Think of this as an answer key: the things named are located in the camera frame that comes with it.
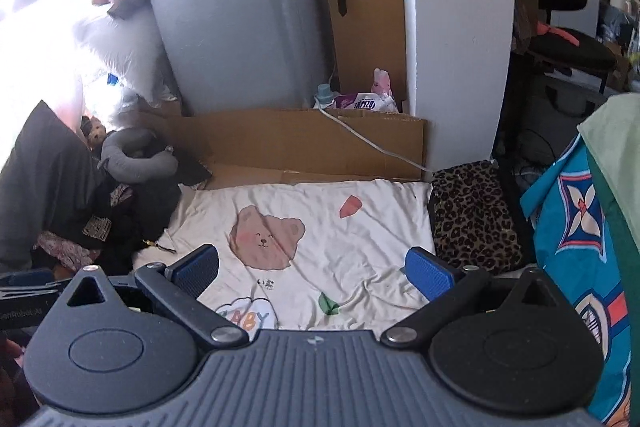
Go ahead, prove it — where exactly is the blue printed garment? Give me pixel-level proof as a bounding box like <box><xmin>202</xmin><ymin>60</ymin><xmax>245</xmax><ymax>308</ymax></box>
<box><xmin>520</xmin><ymin>134</ymin><xmax>633</xmax><ymax>425</ymax></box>

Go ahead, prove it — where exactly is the white purple detergent bag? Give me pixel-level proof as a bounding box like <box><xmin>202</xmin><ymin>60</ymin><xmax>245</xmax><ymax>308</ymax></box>
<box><xmin>332</xmin><ymin>91</ymin><xmax>401</xmax><ymax>114</ymax></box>

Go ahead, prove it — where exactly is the pink cloth strip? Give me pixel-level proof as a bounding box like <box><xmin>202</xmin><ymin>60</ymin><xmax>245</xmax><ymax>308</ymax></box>
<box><xmin>537</xmin><ymin>21</ymin><xmax>581</xmax><ymax>48</ymax></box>

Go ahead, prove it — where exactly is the white printed bed sheet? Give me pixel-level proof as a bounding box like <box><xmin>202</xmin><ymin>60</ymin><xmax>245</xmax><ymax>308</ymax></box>
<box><xmin>132</xmin><ymin>179</ymin><xmax>436</xmax><ymax>333</ymax></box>

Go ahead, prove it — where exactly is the dark grey bag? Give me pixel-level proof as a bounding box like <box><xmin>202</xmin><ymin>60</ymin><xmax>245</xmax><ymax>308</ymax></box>
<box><xmin>527</xmin><ymin>74</ymin><xmax>608</xmax><ymax>158</ymax></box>

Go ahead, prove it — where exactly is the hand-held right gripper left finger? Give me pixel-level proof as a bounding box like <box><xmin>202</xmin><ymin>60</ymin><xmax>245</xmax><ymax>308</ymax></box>
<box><xmin>64</xmin><ymin>244</ymin><xmax>249</xmax><ymax>349</ymax></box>

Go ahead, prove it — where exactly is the brown patterned cloth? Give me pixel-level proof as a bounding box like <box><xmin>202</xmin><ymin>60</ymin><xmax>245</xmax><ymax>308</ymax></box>
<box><xmin>512</xmin><ymin>0</ymin><xmax>538</xmax><ymax>52</ymax></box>

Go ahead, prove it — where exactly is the white cable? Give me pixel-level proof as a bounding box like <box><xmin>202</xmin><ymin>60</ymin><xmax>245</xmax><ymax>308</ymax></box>
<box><xmin>314</xmin><ymin>94</ymin><xmax>436</xmax><ymax>172</ymax></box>

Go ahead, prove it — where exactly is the small brown plush bear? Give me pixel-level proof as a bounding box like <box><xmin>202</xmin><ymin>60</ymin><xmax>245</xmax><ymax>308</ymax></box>
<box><xmin>80</xmin><ymin>116</ymin><xmax>107</xmax><ymax>150</ymax></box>

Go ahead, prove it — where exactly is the leopard print garment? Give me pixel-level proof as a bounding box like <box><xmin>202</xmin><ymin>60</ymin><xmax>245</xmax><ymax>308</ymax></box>
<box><xmin>427</xmin><ymin>161</ymin><xmax>526</xmax><ymax>275</ymax></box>

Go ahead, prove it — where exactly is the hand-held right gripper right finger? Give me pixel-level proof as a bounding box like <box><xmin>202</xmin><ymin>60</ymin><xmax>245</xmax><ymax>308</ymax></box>
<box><xmin>382</xmin><ymin>247</ymin><xmax>560</xmax><ymax>349</ymax></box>

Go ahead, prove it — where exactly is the pink bunny toy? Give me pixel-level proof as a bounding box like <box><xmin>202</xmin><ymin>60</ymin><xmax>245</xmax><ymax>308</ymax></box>
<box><xmin>370</xmin><ymin>68</ymin><xmax>396</xmax><ymax>100</ymax></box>

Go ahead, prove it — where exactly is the beaded tassel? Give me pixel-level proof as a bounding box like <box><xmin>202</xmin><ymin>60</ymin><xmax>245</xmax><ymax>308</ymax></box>
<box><xmin>142</xmin><ymin>238</ymin><xmax>177</xmax><ymax>254</ymax></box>

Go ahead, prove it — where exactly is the flat cardboard sheet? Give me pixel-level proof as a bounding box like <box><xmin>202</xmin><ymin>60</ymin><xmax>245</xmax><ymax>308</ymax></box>
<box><xmin>137</xmin><ymin>107</ymin><xmax>430</xmax><ymax>190</ymax></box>

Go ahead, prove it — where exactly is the white pillow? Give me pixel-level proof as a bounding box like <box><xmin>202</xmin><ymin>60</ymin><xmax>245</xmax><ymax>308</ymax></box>
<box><xmin>72</xmin><ymin>9</ymin><xmax>176</xmax><ymax>105</ymax></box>

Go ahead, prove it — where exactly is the grey plush toy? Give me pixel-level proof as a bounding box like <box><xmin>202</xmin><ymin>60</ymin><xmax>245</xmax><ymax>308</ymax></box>
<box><xmin>97</xmin><ymin>127</ymin><xmax>180</xmax><ymax>182</ymax></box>

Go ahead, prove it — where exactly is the grey washing machine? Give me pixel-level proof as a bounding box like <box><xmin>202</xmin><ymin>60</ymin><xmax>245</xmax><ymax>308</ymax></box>
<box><xmin>142</xmin><ymin>0</ymin><xmax>336</xmax><ymax>116</ymax></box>

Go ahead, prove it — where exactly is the dark clothes pile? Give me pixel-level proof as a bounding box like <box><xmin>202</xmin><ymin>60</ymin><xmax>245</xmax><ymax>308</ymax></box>
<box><xmin>0</xmin><ymin>101</ymin><xmax>108</xmax><ymax>273</ymax></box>

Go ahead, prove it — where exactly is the upright cardboard panel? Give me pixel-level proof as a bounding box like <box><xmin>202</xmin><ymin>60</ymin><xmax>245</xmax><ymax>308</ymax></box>
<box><xmin>315</xmin><ymin>0</ymin><xmax>408</xmax><ymax>112</ymax></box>

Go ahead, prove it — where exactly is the floral cloth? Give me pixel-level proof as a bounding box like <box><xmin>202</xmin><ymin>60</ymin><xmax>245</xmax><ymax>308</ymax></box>
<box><xmin>34</xmin><ymin>229</ymin><xmax>93</xmax><ymax>273</ymax></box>

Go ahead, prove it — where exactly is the black office chair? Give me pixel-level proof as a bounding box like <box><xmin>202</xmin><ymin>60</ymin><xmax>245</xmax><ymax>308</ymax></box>
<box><xmin>515</xmin><ymin>0</ymin><xmax>618</xmax><ymax>78</ymax></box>

